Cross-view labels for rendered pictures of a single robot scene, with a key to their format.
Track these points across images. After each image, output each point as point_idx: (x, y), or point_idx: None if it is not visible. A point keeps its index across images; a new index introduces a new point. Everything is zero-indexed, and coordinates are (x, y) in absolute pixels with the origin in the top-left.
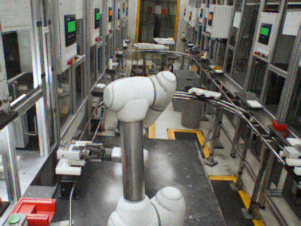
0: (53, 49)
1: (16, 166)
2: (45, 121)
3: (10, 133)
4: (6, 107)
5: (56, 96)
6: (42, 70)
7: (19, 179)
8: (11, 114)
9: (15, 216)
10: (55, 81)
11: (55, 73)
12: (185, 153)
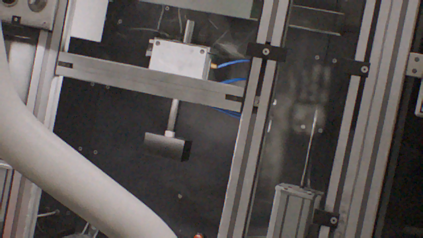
0: (392, 10)
1: (26, 178)
2: (227, 196)
3: (36, 89)
4: (33, 22)
5: (353, 176)
6: (267, 38)
7: (24, 217)
8: (9, 23)
9: None
10: (370, 121)
11: (380, 96)
12: None
